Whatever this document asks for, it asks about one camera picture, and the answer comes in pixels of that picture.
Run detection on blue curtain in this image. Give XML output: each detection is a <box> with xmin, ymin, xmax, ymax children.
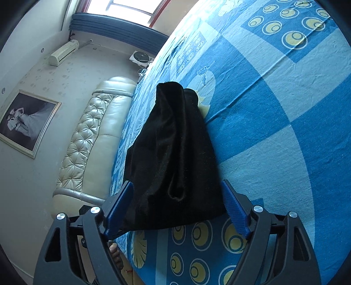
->
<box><xmin>68</xmin><ymin>13</ymin><xmax>170</xmax><ymax>54</ymax></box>

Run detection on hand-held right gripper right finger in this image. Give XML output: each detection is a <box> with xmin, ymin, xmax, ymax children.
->
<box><xmin>223</xmin><ymin>179</ymin><xmax>321</xmax><ymax>285</ymax></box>

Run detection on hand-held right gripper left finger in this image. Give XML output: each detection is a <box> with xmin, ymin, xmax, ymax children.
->
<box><xmin>33</xmin><ymin>182</ymin><xmax>134</xmax><ymax>285</ymax></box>

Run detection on black pants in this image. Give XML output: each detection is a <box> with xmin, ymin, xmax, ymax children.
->
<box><xmin>121</xmin><ymin>81</ymin><xmax>227</xmax><ymax>233</ymax></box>

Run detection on blue patterned bed sheet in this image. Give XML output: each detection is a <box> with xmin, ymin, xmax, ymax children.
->
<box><xmin>110</xmin><ymin>0</ymin><xmax>349</xmax><ymax>285</ymax></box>

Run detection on white air conditioner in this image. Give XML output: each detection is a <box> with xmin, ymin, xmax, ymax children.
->
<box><xmin>49</xmin><ymin>39</ymin><xmax>80</xmax><ymax>67</ymax></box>

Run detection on small white fan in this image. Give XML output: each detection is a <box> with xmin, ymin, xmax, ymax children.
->
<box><xmin>129</xmin><ymin>50</ymin><xmax>150</xmax><ymax>66</ymax></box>

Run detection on red framed window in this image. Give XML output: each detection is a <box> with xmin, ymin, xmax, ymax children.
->
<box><xmin>74</xmin><ymin>0</ymin><xmax>170</xmax><ymax>29</ymax></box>

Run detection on cream tufted leather headboard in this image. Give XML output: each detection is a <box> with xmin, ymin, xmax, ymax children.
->
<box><xmin>52</xmin><ymin>77</ymin><xmax>138</xmax><ymax>220</ymax></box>

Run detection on framed wall picture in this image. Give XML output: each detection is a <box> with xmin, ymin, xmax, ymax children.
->
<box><xmin>0</xmin><ymin>89</ymin><xmax>62</xmax><ymax>159</ymax></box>

